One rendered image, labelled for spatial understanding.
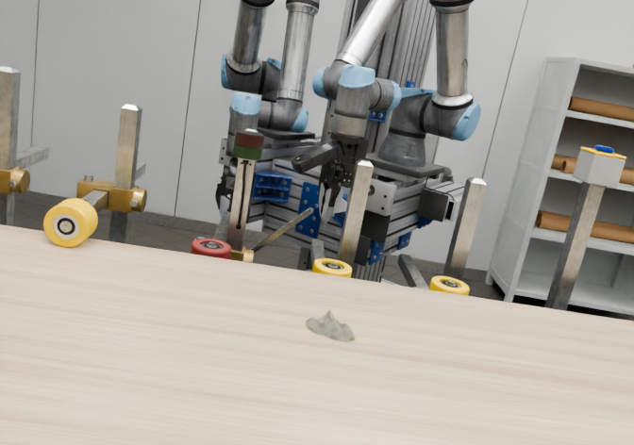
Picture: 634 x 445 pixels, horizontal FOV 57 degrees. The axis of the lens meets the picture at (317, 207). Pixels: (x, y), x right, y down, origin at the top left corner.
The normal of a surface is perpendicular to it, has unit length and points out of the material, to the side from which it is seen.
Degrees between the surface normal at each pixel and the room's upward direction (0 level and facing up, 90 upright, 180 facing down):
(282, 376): 0
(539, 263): 90
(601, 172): 90
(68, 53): 90
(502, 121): 90
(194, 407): 0
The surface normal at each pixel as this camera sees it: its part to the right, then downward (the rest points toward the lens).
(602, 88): -0.01, 0.25
